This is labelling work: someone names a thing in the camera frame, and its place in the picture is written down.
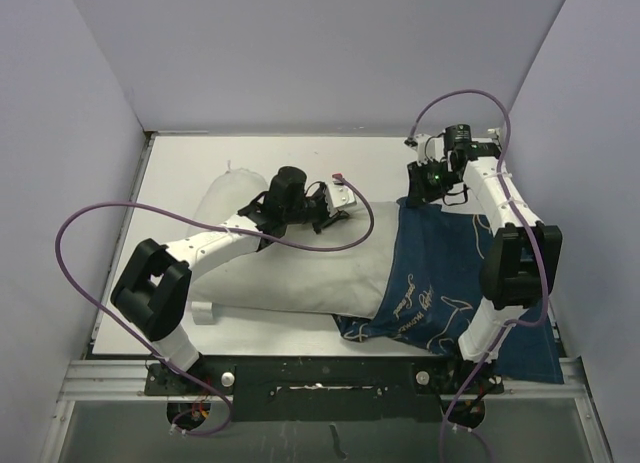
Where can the white pillow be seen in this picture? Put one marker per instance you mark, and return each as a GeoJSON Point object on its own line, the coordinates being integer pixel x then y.
{"type": "Point", "coordinates": [344, 270]}

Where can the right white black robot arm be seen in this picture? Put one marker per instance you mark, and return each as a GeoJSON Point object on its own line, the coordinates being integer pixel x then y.
{"type": "Point", "coordinates": [519, 269]}

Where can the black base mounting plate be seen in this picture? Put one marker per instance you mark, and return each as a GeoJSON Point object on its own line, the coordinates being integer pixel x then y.
{"type": "Point", "coordinates": [323, 389]}

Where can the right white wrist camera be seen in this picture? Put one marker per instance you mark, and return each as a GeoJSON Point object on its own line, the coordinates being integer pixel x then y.
{"type": "Point", "coordinates": [428, 148]}

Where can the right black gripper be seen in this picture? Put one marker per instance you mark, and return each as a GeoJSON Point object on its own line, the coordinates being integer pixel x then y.
{"type": "Point", "coordinates": [419, 191]}

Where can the dark blue embroidered pillowcase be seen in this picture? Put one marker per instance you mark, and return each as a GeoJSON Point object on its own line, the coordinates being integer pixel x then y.
{"type": "Point", "coordinates": [433, 289]}

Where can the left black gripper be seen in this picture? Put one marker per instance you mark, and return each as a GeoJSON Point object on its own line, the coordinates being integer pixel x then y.
{"type": "Point", "coordinates": [325, 218]}

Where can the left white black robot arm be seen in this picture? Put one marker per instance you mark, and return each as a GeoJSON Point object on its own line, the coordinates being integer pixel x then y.
{"type": "Point", "coordinates": [152, 290]}

